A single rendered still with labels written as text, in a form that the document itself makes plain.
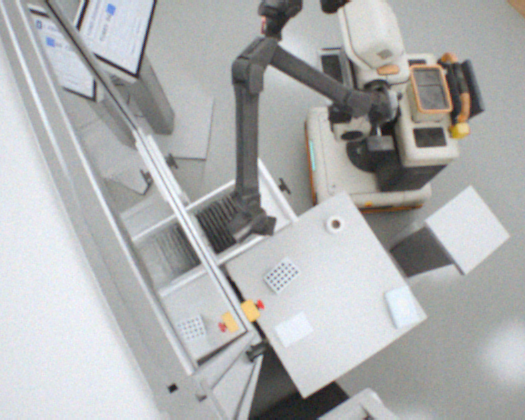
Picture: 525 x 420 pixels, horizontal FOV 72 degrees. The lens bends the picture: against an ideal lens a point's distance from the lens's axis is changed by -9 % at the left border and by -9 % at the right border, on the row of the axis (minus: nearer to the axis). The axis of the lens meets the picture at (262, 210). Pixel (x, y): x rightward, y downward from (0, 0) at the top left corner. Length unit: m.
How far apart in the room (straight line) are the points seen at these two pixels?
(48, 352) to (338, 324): 1.29
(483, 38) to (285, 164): 1.86
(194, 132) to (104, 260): 2.26
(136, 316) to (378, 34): 1.09
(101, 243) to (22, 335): 0.12
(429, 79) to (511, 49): 1.74
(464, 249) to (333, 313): 0.62
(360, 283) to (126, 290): 1.32
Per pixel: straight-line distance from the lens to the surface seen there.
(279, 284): 1.53
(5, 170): 0.48
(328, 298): 1.58
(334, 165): 2.22
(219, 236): 1.50
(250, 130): 1.07
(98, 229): 0.38
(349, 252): 1.62
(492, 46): 3.44
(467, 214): 1.82
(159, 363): 0.36
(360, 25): 1.32
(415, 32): 3.24
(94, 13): 1.77
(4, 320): 0.45
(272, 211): 1.54
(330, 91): 1.19
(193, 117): 2.66
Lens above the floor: 2.33
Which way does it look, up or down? 75 degrees down
